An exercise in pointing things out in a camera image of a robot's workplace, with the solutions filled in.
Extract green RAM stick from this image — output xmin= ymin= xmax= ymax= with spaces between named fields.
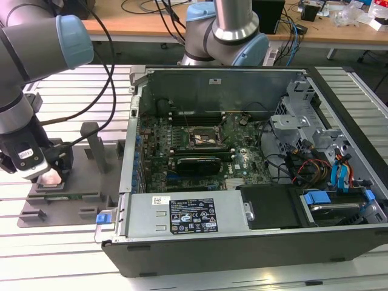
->
xmin=44 ymin=195 xmax=85 ymax=202

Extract orange data wire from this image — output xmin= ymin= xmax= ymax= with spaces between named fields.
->
xmin=347 ymin=157 xmax=356 ymax=189

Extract blue network cable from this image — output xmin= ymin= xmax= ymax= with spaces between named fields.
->
xmin=286 ymin=18 xmax=304 ymax=67

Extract green motherboard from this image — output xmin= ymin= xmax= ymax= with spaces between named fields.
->
xmin=138 ymin=110 xmax=275 ymax=195

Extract red and white package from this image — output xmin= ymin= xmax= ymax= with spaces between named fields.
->
xmin=368 ymin=0 xmax=388 ymax=19

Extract silver square CPU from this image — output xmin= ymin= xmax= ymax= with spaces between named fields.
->
xmin=36 ymin=169 xmax=65 ymax=189

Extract black open PC case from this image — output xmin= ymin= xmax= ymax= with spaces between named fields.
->
xmin=94 ymin=65 xmax=388 ymax=278

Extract white power strip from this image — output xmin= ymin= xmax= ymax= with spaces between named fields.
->
xmin=263 ymin=48 xmax=279 ymax=67

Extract white and black box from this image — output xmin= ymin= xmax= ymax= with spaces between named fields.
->
xmin=369 ymin=16 xmax=388 ymax=31

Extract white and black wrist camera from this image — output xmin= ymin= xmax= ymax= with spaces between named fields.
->
xmin=13 ymin=141 xmax=50 ymax=182

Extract grey plastic parts rack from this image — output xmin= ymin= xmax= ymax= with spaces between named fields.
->
xmin=16 ymin=121 xmax=127 ymax=229

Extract black graphics card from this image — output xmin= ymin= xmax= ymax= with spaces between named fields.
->
xmin=175 ymin=155 xmax=222 ymax=176

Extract clear plastic bags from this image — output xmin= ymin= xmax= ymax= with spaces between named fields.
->
xmin=333 ymin=5 xmax=369 ymax=27

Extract blue data wire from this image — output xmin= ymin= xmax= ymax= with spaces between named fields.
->
xmin=330 ymin=165 xmax=341 ymax=192
xmin=338 ymin=159 xmax=353 ymax=195

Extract silver chipset heatsink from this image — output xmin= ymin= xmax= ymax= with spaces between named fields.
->
xmin=226 ymin=178 xmax=245 ymax=190

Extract red yellow black wire bundle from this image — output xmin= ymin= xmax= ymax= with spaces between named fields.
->
xmin=290 ymin=157 xmax=333 ymax=184

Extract small black box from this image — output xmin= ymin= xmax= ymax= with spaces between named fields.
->
xmin=301 ymin=4 xmax=322 ymax=22

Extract black camera cable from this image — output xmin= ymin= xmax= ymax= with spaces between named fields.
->
xmin=62 ymin=45 xmax=116 ymax=149

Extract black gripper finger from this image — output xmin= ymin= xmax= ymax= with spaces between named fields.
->
xmin=45 ymin=144 xmax=73 ymax=182
xmin=0 ymin=150 xmax=16 ymax=174

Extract silver metal drive cage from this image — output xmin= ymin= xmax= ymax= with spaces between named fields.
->
xmin=269 ymin=113 xmax=349 ymax=170

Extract black RAM slot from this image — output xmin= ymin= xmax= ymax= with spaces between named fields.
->
xmin=169 ymin=150 xmax=236 ymax=159
xmin=169 ymin=111 xmax=225 ymax=119
xmin=169 ymin=146 xmax=235 ymax=154
xmin=169 ymin=117 xmax=226 ymax=126

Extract hard disk in blue carrier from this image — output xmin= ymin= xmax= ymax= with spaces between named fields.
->
xmin=301 ymin=189 xmax=375 ymax=227

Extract metal socket cover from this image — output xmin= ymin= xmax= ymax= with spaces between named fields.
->
xmin=217 ymin=116 xmax=230 ymax=146

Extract CPU socket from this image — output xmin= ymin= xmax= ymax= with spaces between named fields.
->
xmin=188 ymin=125 xmax=227 ymax=149

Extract grey power supply with label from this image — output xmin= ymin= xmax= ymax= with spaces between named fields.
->
xmin=125 ymin=190 xmax=252 ymax=239

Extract wooden desk white frame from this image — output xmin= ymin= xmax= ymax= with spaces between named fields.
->
xmin=81 ymin=0 xmax=388 ymax=64

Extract black plastic bay cover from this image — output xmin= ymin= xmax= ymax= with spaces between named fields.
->
xmin=236 ymin=184 xmax=307 ymax=230

